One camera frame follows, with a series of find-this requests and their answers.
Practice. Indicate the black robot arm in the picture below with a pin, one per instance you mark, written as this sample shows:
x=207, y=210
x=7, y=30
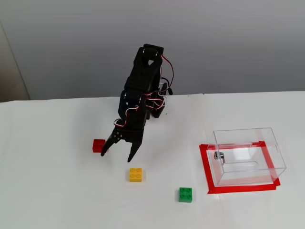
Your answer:
x=140, y=81

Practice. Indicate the red tape square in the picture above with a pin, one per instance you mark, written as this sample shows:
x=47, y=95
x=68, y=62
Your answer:
x=205, y=167

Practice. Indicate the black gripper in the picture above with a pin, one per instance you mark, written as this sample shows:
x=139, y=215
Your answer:
x=130, y=136

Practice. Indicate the transparent plastic box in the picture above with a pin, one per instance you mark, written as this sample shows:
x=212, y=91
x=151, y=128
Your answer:
x=247, y=155

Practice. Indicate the yellow lego brick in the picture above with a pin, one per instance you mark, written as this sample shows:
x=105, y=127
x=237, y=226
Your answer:
x=135, y=175

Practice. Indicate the green lego brick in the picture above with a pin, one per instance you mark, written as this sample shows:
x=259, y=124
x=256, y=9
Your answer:
x=186, y=195

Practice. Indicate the red lego brick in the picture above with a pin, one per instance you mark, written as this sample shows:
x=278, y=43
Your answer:
x=97, y=145

